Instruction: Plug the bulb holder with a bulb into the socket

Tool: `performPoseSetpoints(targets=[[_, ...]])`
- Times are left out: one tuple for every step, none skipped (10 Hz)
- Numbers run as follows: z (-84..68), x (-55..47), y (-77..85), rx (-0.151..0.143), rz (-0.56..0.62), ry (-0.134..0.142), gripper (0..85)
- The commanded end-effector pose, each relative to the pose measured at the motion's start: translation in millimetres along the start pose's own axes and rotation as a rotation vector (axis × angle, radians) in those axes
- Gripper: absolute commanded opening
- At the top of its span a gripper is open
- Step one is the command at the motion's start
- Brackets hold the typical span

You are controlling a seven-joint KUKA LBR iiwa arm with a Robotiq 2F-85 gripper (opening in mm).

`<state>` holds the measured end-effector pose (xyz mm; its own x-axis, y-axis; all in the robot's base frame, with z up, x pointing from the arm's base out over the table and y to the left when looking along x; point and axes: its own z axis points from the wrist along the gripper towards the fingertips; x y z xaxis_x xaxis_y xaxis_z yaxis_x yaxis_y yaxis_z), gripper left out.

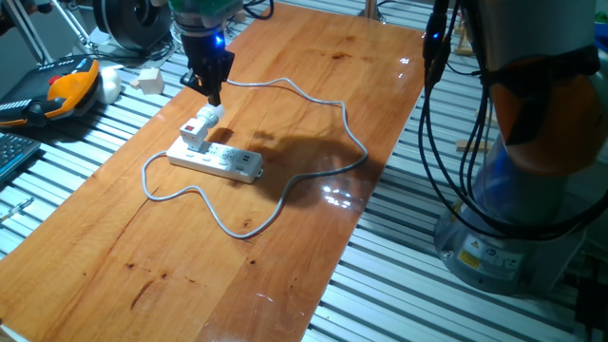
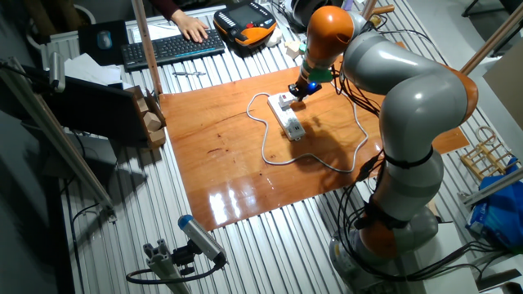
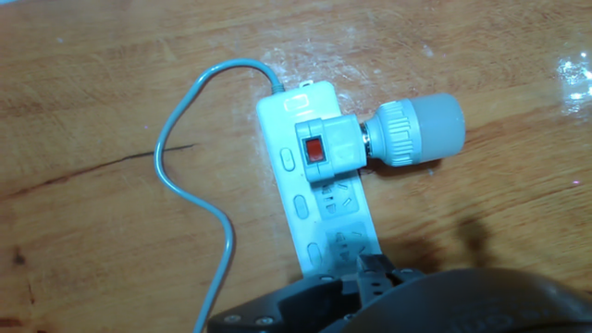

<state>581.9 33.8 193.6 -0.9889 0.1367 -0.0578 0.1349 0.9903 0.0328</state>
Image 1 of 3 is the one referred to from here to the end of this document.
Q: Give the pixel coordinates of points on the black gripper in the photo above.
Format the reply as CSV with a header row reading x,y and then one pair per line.
x,y
204,50

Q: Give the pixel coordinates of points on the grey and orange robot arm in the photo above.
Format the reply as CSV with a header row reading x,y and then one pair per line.
x,y
522,214

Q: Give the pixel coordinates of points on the small white block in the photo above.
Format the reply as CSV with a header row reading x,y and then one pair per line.
x,y
151,81

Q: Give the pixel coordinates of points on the white power strip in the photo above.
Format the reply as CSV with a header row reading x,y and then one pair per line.
x,y
223,164

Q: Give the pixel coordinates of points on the black round spool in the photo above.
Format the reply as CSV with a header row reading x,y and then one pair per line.
x,y
133,24

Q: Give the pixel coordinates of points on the white rounded object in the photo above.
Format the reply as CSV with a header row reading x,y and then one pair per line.
x,y
110,85

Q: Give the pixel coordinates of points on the orange and black teach pendant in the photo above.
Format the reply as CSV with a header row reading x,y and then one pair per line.
x,y
71,90

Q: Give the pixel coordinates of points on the thin metal rod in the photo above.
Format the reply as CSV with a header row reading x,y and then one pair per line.
x,y
71,21

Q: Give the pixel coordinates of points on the grey metal stand bar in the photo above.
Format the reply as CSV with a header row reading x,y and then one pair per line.
x,y
31,33

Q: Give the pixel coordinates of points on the brown wooden board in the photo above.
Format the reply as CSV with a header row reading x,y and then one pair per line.
x,y
190,285

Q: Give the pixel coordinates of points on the black keyboard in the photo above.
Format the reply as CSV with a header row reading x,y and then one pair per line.
x,y
14,152

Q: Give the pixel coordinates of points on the wooden rack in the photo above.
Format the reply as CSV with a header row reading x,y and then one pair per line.
x,y
472,145

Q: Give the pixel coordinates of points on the blue plastic bag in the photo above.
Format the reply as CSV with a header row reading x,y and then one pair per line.
x,y
602,45

